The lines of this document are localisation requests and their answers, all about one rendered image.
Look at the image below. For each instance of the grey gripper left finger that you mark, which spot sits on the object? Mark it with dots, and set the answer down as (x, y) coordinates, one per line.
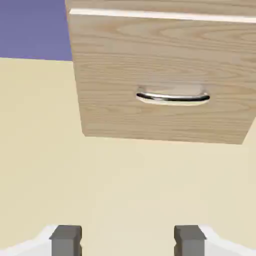
(65, 243)

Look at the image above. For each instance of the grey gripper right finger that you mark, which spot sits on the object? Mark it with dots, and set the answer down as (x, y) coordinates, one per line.
(189, 243)

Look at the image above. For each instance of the light wood cabinet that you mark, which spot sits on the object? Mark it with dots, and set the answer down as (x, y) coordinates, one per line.
(160, 70)

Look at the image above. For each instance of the light wood drawer front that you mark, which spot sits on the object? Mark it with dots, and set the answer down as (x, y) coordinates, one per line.
(164, 60)
(160, 4)

